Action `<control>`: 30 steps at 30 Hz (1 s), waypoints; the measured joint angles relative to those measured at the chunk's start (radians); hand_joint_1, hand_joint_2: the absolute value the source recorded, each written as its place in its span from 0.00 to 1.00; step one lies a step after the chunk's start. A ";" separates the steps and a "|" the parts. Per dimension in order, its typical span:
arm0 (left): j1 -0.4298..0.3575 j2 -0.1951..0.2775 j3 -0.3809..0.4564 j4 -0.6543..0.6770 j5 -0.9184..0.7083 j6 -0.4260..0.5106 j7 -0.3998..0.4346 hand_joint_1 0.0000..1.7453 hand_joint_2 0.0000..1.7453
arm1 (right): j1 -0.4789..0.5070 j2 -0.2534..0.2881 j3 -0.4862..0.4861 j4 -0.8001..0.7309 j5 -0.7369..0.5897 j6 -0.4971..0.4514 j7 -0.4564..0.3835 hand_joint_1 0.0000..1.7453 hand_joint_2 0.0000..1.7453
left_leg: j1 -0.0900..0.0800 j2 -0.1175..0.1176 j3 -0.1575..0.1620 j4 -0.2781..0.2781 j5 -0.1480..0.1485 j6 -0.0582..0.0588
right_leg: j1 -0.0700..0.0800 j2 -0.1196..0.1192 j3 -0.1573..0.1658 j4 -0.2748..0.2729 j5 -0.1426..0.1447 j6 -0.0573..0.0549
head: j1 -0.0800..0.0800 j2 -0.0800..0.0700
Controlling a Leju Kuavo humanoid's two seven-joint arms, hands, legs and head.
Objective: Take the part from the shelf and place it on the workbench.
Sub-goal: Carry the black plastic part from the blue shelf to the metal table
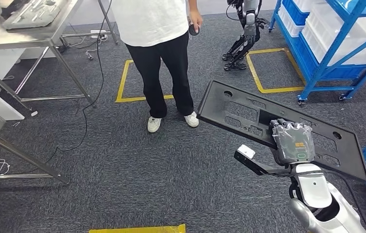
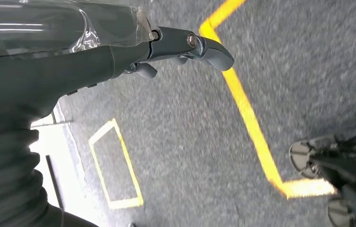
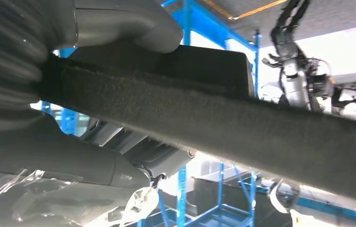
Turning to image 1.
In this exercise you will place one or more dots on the white plastic bin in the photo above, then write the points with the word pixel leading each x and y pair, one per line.
pixel 290 27
pixel 319 30

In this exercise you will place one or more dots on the black plastic frame part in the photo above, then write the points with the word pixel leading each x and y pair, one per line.
pixel 221 109

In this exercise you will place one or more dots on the stainless steel table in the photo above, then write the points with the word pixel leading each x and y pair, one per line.
pixel 15 37

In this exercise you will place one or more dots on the person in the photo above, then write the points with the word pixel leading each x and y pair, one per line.
pixel 150 22

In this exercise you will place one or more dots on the person's left hand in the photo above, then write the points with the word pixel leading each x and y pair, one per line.
pixel 196 19

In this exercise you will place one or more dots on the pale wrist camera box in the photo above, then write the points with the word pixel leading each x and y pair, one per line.
pixel 246 151

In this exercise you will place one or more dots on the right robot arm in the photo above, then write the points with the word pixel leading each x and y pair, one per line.
pixel 314 189

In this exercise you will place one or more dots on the white power strip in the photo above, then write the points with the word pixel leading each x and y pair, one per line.
pixel 98 33

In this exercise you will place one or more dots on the black round hand controller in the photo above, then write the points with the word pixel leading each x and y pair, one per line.
pixel 194 31

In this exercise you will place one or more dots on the stamped grey metal panel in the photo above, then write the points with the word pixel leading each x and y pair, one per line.
pixel 31 14

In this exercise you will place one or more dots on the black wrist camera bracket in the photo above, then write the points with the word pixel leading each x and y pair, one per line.
pixel 253 167

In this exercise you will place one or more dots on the blue plastic bin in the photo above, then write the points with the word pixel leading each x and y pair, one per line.
pixel 295 11

